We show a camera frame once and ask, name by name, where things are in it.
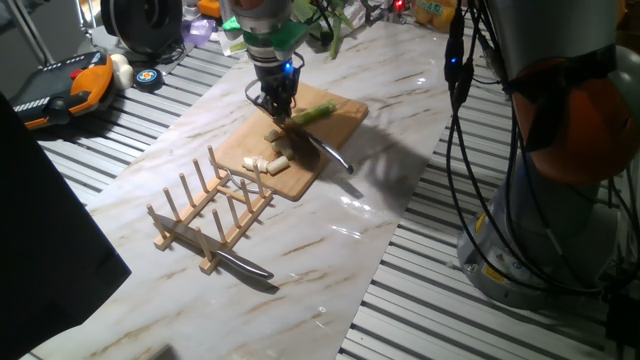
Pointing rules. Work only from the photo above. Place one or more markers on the green wrist mount plate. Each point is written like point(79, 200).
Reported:
point(287, 35)

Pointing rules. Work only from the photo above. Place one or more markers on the upright aluminium frame post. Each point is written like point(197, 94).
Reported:
point(32, 32)

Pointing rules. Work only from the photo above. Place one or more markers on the small white rounded object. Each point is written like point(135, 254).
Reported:
point(122, 72)

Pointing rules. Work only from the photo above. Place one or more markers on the pointed steel kitchen knife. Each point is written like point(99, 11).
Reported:
point(245, 265)

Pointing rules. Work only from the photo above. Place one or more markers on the round blue black tape measure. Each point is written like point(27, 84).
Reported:
point(148, 78)

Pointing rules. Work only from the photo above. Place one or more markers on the steel cleaver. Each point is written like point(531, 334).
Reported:
point(325, 150)

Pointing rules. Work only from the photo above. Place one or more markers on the long white scallion piece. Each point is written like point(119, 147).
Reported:
point(278, 165)

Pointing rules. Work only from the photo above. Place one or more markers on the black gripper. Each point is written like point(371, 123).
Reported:
point(276, 80)

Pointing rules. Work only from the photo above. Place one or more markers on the single white green scallion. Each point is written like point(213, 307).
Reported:
point(315, 113)

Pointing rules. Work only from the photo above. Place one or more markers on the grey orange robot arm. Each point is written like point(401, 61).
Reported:
point(550, 50)

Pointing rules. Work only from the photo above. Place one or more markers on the orange black teach pendant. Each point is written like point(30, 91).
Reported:
point(75, 87)

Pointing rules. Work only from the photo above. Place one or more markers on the white scallion root bulb piece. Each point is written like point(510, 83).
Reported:
point(248, 163)

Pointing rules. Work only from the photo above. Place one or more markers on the marble pattern table mat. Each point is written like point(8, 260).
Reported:
point(300, 300)

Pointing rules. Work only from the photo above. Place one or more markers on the wooden cutting board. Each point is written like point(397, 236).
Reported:
point(245, 145)

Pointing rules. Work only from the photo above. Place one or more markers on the purple plastic bag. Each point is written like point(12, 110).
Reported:
point(197, 31)

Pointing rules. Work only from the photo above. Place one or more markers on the wooden peg rack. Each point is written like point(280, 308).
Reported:
point(240, 225)

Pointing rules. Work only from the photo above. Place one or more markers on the clear bag of yellow fruit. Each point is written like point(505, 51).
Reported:
point(432, 14)

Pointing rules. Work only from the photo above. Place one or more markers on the short white scallion piece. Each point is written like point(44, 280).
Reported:
point(272, 135)
point(262, 164)
point(279, 145)
point(288, 154)

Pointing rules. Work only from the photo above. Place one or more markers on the black round spool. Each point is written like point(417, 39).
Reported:
point(142, 22)

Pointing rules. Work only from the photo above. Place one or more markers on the orange plastic tool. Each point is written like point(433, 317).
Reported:
point(209, 7)

